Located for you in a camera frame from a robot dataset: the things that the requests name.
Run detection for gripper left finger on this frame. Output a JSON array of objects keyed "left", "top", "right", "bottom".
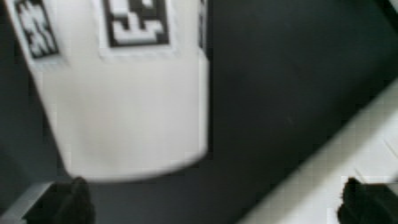
[{"left": 0, "top": 175, "right": 95, "bottom": 224}]

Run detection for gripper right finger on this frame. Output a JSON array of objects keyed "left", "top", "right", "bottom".
[{"left": 335, "top": 177, "right": 398, "bottom": 224}]

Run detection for white lamp shade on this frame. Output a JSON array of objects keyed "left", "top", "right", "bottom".
[{"left": 0, "top": 0, "right": 209, "bottom": 182}]

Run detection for white table border frame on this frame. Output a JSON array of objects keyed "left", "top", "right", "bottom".
[{"left": 237, "top": 80, "right": 398, "bottom": 224}]

